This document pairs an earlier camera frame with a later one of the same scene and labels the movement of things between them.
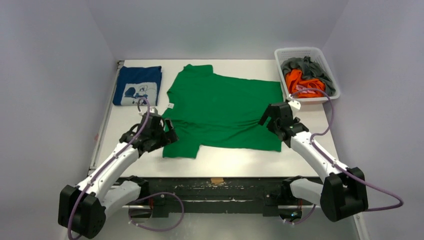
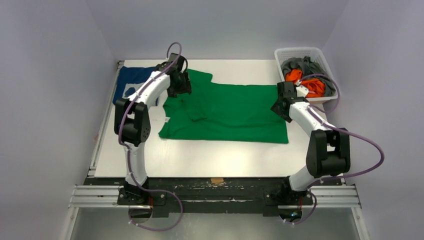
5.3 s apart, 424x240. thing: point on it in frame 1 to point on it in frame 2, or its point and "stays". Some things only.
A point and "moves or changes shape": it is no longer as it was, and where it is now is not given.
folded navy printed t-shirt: [134, 83] stays
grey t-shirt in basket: [309, 70] stays
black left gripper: [168, 137] to [184, 88]
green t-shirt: [210, 110] moves or changes shape
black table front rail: [217, 195] stays
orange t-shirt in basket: [301, 88] stays
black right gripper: [276, 117] to [280, 108]
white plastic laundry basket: [282, 54] stays
